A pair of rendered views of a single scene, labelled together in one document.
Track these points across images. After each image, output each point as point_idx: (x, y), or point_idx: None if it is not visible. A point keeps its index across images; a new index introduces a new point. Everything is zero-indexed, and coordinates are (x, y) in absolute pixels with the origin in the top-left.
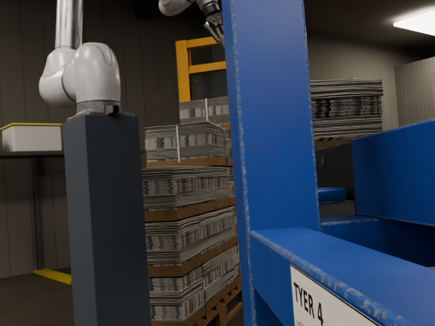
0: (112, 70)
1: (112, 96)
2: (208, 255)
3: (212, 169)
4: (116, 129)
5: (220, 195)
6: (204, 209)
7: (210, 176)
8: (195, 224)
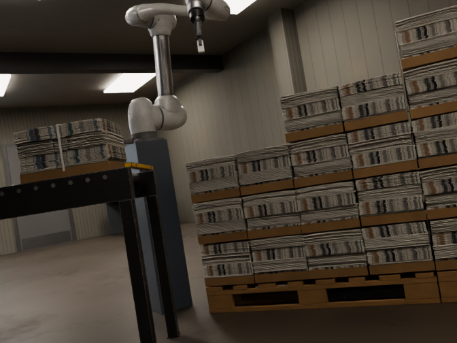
0: (130, 116)
1: (132, 131)
2: (263, 232)
3: (285, 146)
4: (131, 152)
5: (313, 171)
6: (256, 190)
7: (277, 155)
8: (232, 204)
